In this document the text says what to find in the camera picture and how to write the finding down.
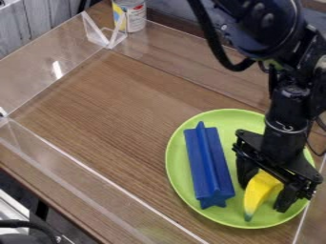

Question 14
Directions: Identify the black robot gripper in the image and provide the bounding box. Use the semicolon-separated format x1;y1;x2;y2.
231;115;323;213

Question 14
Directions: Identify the yellow toy banana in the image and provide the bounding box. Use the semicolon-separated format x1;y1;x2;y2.
243;171;283;222

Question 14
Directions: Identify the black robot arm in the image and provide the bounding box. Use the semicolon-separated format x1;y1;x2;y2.
186;0;326;213

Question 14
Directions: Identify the green round plate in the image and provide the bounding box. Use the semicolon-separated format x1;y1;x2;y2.
165;109;308;229

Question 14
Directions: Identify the blue star-shaped block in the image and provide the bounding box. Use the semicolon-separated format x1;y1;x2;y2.
182;121;235;210

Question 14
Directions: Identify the black cable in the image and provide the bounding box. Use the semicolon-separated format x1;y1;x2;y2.
0;218;61;244

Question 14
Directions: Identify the clear acrylic enclosure wall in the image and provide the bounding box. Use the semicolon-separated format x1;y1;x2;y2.
0;5;326;244

